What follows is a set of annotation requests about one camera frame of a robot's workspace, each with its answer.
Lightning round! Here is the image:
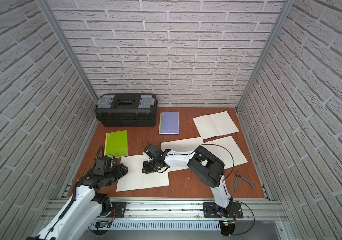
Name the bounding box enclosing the purple cover notebook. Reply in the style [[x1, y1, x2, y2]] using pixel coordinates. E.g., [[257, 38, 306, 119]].
[[159, 112, 179, 135]]

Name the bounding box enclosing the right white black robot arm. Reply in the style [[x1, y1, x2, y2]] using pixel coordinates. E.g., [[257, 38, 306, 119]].
[[142, 144, 233, 215]]

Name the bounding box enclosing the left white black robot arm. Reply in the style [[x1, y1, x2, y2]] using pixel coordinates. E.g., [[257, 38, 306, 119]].
[[27, 156, 129, 240]]

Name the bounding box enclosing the black plastic toolbox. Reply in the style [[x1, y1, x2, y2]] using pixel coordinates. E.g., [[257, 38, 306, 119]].
[[95, 94, 158, 127]]

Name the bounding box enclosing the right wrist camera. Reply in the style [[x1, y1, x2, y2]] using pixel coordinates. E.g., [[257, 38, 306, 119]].
[[143, 144, 163, 159]]

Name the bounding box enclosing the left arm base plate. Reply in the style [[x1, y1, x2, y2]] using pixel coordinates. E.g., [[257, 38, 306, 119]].
[[108, 202, 127, 218]]

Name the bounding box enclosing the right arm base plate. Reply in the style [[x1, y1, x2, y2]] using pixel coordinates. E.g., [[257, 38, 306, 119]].
[[203, 202, 244, 219]]

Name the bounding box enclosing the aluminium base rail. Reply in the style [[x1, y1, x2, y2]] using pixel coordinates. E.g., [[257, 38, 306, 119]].
[[38, 198, 290, 236]]

